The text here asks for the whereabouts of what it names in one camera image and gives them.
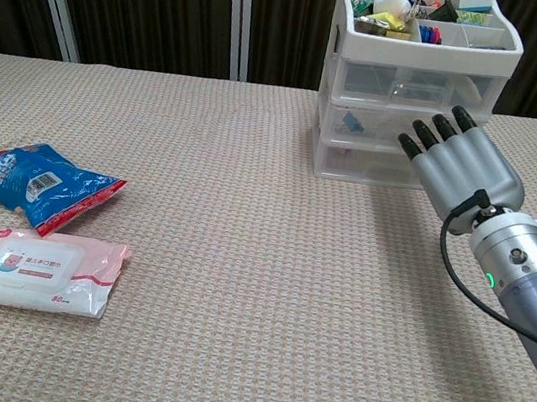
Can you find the blue binder clip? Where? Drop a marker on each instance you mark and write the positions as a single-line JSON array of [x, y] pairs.
[[353, 123]]

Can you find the white teal tile box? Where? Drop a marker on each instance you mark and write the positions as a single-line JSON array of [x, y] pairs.
[[475, 3]]

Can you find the white plastic drawer organizer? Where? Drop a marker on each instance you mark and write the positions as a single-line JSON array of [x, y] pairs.
[[422, 54]]

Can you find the clear drawer with red sticker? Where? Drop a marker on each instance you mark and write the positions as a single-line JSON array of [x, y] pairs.
[[383, 127]]

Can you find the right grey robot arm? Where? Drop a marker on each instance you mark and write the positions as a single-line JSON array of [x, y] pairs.
[[531, 270]]

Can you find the pink wet wipes pack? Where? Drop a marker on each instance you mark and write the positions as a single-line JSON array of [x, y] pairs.
[[32, 262]]

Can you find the blue red snack bag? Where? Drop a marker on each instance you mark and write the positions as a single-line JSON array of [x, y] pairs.
[[0, 171]]

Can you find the large black binder clip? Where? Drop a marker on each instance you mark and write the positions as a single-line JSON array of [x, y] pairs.
[[446, 11]]

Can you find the white crumpled ball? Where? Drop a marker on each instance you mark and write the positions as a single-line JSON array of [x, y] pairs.
[[394, 3]]

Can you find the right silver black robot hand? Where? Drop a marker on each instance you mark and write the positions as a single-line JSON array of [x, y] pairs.
[[474, 176]]

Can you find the shiny candy wrapper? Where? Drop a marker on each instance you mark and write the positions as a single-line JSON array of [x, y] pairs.
[[370, 26]]

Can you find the green blue patterned packet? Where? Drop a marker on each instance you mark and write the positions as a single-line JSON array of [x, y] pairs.
[[474, 18]]

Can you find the yellow packet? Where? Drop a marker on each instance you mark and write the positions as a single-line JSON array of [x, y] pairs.
[[390, 20]]

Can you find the beige woven tablecloth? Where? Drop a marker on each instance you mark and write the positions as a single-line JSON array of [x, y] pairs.
[[232, 307]]

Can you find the dark pleated curtain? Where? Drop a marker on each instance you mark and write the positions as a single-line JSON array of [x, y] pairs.
[[151, 1]]

